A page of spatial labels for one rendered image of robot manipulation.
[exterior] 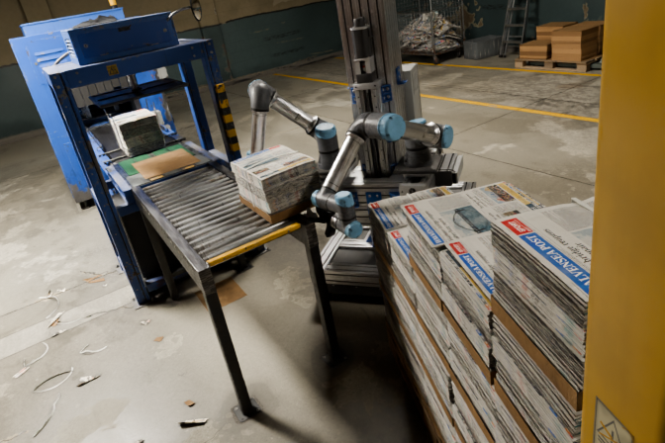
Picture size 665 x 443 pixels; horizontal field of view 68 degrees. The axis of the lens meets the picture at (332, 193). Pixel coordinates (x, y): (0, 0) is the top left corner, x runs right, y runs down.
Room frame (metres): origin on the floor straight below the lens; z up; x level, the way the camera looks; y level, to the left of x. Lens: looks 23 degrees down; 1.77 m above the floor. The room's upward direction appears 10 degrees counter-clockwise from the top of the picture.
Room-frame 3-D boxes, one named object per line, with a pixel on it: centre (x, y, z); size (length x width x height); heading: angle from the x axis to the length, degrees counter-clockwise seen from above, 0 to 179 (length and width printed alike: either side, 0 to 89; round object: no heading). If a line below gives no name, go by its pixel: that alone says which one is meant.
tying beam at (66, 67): (3.32, 1.15, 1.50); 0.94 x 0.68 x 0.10; 119
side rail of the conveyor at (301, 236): (2.55, 0.44, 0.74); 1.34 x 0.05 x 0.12; 29
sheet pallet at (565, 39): (7.44, -3.87, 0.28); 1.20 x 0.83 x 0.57; 29
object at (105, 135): (4.31, 1.69, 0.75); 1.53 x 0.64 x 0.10; 29
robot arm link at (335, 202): (1.87, -0.03, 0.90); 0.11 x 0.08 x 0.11; 41
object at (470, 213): (1.31, -0.41, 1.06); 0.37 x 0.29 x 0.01; 97
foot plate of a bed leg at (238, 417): (1.74, 0.58, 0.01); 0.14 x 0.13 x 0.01; 119
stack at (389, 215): (1.45, -0.41, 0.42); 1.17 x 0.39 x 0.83; 7
